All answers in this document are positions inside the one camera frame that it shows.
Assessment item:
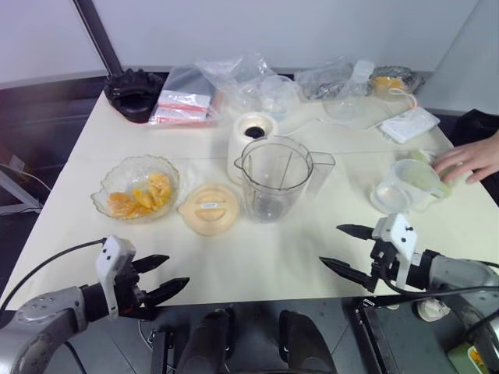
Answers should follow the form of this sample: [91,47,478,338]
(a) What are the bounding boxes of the clear blender jar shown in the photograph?
[233,135,337,224]

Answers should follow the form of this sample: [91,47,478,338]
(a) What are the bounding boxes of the clear scalloped glass bowl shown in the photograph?
[90,154,181,225]

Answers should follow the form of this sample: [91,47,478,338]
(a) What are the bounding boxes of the green tray of orange slices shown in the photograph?
[447,341,493,374]

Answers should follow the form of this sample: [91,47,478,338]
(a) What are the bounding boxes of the crumpled clear plastic bag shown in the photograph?
[193,53,302,118]

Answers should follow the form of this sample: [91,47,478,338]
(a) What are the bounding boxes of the white power cable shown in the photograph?
[279,87,420,138]

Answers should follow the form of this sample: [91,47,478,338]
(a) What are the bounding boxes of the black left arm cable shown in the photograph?
[0,238,107,309]

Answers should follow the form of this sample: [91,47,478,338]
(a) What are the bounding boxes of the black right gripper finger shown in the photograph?
[319,256,379,293]
[336,223,375,242]

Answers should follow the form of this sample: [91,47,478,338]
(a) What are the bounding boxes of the clear measuring cup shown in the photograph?
[369,157,450,214]

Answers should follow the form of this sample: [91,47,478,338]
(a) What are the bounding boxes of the beige blender lid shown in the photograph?
[178,182,240,237]

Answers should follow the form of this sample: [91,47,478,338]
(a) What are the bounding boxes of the pale green cloth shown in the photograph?
[396,149,469,196]

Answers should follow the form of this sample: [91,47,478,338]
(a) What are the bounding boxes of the clear bag with dark contents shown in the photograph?
[293,57,376,103]

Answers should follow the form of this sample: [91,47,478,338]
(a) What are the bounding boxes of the white power strip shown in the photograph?
[379,108,442,145]

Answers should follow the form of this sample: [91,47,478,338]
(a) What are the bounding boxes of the white shoe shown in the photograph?
[416,297,452,323]

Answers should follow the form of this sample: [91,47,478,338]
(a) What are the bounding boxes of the clear plastic cup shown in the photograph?
[257,75,299,118]

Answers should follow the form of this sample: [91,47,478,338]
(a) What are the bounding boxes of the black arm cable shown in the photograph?
[385,259,499,351]
[0,238,107,309]

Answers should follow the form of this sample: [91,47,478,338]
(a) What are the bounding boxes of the white blender base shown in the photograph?
[227,111,280,185]

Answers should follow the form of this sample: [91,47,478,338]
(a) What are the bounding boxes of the black crumpled bag holder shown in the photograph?
[103,68,165,125]

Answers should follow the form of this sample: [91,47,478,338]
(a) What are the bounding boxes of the person's bare hand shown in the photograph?
[433,132,499,185]

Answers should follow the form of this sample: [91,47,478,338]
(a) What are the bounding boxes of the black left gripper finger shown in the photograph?
[150,277,191,309]
[134,255,171,274]

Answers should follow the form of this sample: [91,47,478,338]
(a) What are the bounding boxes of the clear shallow plastic dish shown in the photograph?
[322,96,376,122]

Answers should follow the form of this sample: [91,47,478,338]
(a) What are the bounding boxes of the grey metal frame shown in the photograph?
[0,162,52,216]

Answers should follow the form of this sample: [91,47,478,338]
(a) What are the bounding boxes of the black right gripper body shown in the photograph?
[368,239,403,284]

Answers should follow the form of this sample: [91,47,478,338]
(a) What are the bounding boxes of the black slanted pole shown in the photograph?
[73,0,122,76]

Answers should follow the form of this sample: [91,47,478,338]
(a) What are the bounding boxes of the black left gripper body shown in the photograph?
[112,261,157,318]

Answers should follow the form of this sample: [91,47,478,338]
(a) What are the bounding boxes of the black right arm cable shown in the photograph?
[385,259,499,351]

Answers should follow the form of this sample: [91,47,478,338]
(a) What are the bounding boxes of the black table frame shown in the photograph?
[342,297,402,374]

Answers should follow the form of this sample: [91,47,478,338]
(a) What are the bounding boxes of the small bowl with orange food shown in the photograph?
[367,65,426,97]

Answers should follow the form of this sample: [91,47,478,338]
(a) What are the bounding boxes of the person's black clothing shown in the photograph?
[451,108,499,157]

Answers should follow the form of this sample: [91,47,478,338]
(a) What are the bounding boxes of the translucent plastic bottle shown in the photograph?
[352,59,376,95]

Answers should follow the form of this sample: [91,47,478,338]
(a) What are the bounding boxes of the red white zip bag stack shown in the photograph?
[147,65,221,128]

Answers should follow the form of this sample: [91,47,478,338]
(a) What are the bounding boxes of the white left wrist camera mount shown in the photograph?
[95,235,137,319]

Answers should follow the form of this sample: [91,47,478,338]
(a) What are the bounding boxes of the orange fruit piece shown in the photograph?
[130,188,154,216]
[108,191,127,217]
[147,172,173,195]
[150,191,173,213]

